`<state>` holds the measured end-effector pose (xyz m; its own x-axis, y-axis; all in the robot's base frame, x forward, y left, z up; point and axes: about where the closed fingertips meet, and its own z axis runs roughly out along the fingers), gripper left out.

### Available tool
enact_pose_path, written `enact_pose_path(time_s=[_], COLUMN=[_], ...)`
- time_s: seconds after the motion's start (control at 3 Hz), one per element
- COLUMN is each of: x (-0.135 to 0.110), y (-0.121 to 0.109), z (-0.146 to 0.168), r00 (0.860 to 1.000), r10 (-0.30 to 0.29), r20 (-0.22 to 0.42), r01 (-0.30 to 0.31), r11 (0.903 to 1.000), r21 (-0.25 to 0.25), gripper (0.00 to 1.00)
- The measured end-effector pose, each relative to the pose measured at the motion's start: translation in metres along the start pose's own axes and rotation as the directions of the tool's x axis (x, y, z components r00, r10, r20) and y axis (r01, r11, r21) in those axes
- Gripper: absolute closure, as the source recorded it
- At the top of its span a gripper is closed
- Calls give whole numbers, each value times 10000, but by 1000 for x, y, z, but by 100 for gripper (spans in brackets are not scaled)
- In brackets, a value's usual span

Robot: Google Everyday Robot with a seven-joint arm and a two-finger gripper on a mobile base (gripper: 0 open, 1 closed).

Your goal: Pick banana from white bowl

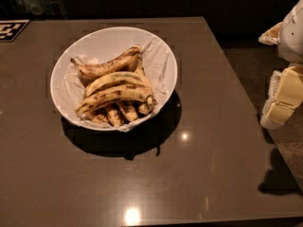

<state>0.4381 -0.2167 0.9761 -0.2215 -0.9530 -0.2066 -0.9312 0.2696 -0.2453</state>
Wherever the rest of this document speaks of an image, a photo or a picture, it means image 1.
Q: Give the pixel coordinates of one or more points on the white bowl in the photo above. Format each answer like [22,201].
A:
[104,41]

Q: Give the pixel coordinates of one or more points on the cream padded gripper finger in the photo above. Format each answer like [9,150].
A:
[285,95]

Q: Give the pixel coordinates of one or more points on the lower banana bunch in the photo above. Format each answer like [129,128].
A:
[120,113]

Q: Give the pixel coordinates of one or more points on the white plastic jugs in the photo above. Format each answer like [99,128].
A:
[35,7]

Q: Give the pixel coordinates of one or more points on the front spotted banana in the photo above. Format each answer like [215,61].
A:
[123,92]

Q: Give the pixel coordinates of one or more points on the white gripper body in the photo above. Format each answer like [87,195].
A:
[293,35]

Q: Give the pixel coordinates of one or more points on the middle spotted banana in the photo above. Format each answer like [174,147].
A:
[114,79]

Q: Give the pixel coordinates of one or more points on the top spotted banana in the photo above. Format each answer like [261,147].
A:
[127,61]

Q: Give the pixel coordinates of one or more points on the spotted banana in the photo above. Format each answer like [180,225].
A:
[114,79]
[127,61]
[123,92]

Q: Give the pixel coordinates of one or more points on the black white marker tag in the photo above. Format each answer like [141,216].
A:
[9,30]

